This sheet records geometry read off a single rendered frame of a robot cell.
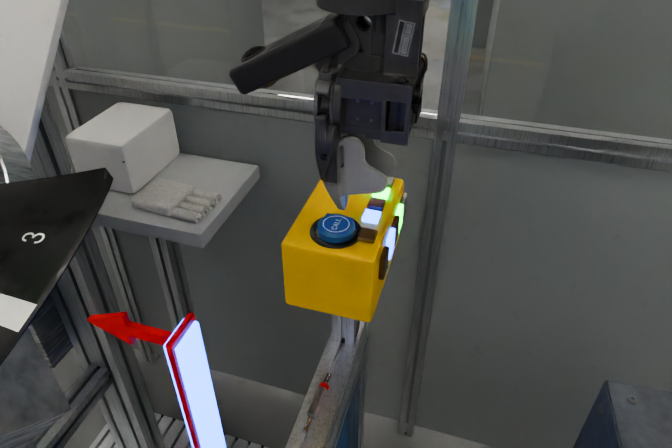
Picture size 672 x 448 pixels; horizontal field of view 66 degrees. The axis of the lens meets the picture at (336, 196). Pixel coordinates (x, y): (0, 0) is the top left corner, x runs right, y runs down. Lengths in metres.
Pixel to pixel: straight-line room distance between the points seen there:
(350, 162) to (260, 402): 1.31
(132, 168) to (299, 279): 0.54
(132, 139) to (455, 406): 1.04
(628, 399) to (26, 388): 0.57
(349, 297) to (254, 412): 1.17
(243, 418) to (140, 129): 0.97
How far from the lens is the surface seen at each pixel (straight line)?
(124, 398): 1.18
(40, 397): 0.62
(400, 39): 0.41
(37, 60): 0.71
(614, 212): 1.05
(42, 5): 0.73
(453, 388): 1.44
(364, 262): 0.51
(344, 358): 0.70
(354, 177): 0.47
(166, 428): 1.62
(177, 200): 0.96
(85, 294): 0.97
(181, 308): 1.26
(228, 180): 1.04
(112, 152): 1.01
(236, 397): 1.73
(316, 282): 0.55
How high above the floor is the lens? 1.41
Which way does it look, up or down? 34 degrees down
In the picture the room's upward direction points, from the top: straight up
